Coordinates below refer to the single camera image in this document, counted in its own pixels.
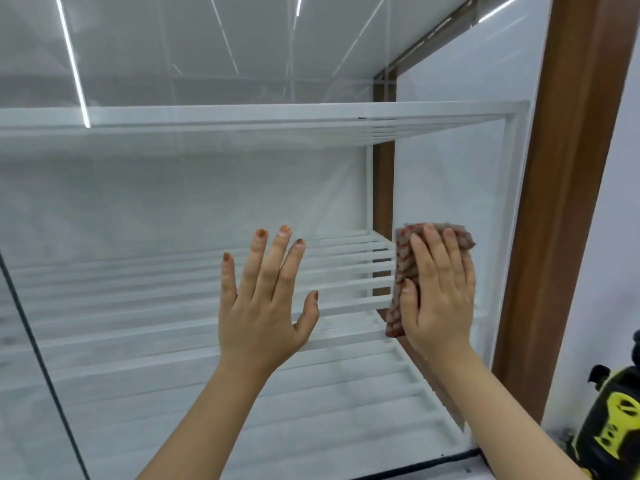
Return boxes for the red patterned cleaning cloth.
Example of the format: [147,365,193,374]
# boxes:
[385,223,476,338]

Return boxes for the glass cabinet door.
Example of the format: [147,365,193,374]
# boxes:
[0,0,553,480]

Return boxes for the person's left hand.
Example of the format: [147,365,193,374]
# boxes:
[218,225,320,376]

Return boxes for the white slatted metal shelf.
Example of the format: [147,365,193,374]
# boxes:
[50,340,473,480]
[0,101,531,145]
[0,230,401,390]

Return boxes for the person's left forearm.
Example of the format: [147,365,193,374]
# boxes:
[136,356,268,480]

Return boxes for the yellow and black machine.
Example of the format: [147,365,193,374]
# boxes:
[565,331,640,480]

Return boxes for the person's right forearm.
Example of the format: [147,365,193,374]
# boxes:
[434,345,591,480]

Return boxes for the person's right hand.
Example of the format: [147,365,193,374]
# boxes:
[400,223,477,366]

